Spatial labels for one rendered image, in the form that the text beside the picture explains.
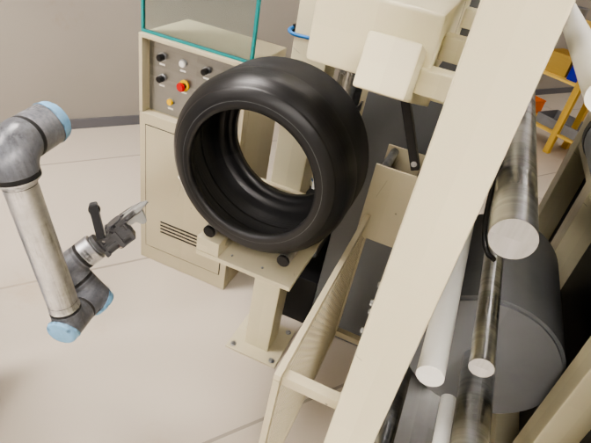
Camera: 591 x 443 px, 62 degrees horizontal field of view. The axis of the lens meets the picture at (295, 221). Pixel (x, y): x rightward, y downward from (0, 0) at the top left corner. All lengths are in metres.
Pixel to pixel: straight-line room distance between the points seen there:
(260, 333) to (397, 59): 1.79
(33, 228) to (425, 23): 1.06
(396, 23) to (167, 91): 1.64
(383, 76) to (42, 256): 1.01
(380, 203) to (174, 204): 1.26
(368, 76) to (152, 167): 1.86
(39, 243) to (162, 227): 1.40
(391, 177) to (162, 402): 1.38
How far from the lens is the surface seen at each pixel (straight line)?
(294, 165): 1.89
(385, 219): 1.79
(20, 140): 1.38
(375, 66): 0.92
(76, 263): 1.69
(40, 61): 4.21
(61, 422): 2.35
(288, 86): 1.39
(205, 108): 1.48
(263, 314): 2.38
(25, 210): 1.43
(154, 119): 2.52
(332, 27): 1.04
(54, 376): 2.49
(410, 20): 1.00
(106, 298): 1.73
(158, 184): 2.67
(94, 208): 1.65
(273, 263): 1.78
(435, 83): 1.00
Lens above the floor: 1.94
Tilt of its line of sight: 34 degrees down
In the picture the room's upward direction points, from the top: 12 degrees clockwise
